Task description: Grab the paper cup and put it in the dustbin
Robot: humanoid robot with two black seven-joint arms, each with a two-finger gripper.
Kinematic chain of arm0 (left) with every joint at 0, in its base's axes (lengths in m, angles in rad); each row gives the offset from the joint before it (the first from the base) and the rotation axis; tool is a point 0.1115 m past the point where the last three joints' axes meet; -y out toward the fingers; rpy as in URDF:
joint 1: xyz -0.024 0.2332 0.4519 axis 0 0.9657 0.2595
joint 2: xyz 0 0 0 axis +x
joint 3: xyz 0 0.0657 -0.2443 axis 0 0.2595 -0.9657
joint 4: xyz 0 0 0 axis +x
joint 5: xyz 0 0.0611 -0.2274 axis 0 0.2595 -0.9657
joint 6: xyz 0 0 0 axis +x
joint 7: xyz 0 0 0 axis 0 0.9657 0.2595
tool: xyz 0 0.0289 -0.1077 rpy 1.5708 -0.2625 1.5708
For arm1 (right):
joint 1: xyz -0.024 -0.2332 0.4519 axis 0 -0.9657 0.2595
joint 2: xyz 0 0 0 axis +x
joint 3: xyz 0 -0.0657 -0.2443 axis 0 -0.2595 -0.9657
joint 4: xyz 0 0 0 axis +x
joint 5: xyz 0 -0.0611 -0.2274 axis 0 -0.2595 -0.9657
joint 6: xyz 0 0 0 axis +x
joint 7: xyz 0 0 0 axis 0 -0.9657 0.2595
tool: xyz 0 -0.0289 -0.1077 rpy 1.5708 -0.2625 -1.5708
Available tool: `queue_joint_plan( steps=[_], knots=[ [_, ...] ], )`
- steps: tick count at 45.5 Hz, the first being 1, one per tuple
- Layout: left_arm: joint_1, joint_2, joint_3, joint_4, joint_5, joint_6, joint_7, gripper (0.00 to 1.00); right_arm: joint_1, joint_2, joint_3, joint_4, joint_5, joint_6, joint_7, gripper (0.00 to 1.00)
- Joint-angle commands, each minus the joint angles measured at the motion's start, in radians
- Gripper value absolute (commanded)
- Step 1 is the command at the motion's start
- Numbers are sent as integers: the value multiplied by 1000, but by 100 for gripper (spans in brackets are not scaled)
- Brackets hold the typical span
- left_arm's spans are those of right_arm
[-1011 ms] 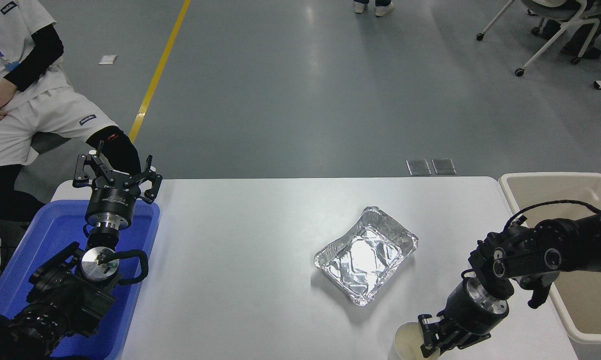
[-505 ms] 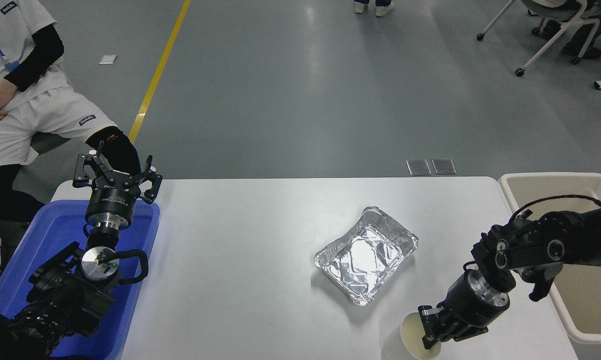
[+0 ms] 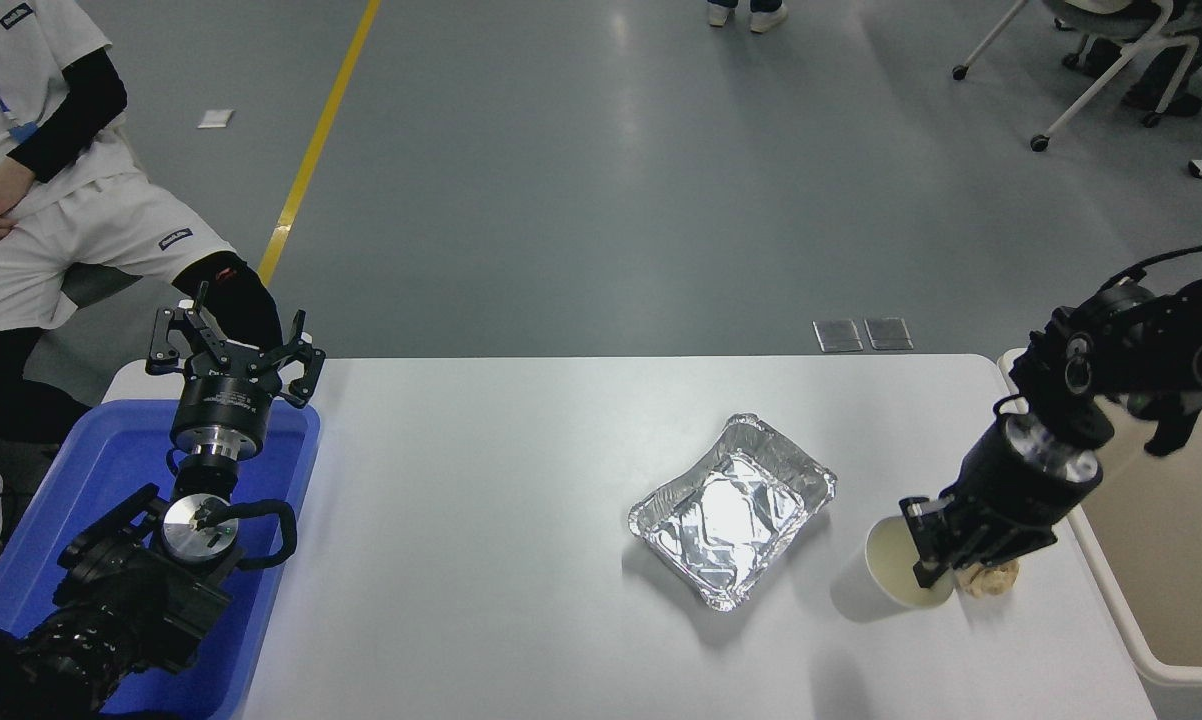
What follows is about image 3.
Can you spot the crumpled tan paper ball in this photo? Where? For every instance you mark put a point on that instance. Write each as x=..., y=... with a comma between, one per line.
x=991, y=582

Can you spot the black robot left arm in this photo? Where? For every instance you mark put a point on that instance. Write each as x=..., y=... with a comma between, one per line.
x=121, y=590

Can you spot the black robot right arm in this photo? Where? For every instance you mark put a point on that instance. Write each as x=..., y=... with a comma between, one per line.
x=1161, y=350

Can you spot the small white floor card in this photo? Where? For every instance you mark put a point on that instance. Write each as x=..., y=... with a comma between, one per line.
x=216, y=118

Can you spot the person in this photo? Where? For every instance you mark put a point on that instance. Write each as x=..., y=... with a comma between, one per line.
x=61, y=230
x=766, y=18
x=1161, y=100

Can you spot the person's left forearm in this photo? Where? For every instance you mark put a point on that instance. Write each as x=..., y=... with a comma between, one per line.
x=71, y=120

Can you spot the white wheeled chair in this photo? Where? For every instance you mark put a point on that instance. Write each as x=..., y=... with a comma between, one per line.
x=1111, y=22

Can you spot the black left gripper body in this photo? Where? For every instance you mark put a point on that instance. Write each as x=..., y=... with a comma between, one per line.
x=223, y=400

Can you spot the white paper cup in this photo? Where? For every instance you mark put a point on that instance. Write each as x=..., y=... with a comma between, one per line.
x=886, y=555

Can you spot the blue plastic tray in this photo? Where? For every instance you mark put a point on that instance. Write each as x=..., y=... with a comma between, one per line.
x=91, y=460

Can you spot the large pale plastic bin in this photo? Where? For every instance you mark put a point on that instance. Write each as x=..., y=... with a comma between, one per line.
x=1181, y=560

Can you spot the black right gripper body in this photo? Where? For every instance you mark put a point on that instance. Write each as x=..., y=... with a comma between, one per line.
x=1011, y=500

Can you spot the grey chair seat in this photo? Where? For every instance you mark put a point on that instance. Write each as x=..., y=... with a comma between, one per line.
x=96, y=285

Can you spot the silver foil tray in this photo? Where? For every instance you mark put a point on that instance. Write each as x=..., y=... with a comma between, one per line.
x=731, y=510

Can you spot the blue id badge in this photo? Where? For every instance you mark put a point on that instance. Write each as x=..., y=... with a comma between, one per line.
x=23, y=132

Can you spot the metal floor plate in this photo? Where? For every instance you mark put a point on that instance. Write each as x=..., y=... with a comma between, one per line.
x=837, y=335
x=888, y=332

